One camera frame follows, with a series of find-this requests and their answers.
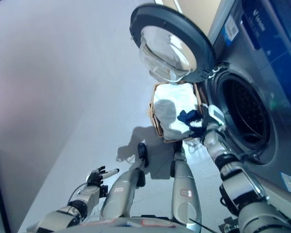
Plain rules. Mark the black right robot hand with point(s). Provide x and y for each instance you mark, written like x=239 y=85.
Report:
x=214 y=116

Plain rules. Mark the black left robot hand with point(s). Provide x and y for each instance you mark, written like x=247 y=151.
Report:
x=95 y=178

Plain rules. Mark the dark blue cloth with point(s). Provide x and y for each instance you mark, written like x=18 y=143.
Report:
x=185 y=116

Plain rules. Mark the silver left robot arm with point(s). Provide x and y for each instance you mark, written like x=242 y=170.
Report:
x=63 y=218

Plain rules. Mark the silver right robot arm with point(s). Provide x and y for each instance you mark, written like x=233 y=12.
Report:
x=247 y=189

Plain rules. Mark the woven wicker laundry basket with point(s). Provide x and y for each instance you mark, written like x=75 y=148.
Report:
x=199 y=97

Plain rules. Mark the grey front-load washing machine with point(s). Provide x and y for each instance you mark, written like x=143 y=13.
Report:
x=281 y=109

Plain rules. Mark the silver left robot leg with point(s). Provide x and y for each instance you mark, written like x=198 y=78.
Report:
x=121 y=194

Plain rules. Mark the silver robot leg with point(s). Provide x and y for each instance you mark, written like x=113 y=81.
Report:
x=184 y=184
x=121 y=194

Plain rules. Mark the white cloth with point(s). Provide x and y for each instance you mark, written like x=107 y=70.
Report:
x=174 y=97

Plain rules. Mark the black right robot foot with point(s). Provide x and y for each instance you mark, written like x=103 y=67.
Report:
x=178 y=146

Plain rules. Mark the black robot foot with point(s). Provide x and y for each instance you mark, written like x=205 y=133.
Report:
x=142 y=151
x=178 y=146

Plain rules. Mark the black left robot foot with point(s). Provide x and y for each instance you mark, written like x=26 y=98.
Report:
x=142 y=151

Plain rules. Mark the silver right robot leg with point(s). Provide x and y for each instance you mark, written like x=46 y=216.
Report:
x=184 y=184

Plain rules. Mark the blue white barcode sticker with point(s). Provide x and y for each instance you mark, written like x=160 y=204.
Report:
x=231 y=29

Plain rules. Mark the round washer door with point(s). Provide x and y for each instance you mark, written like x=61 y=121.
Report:
x=160 y=19

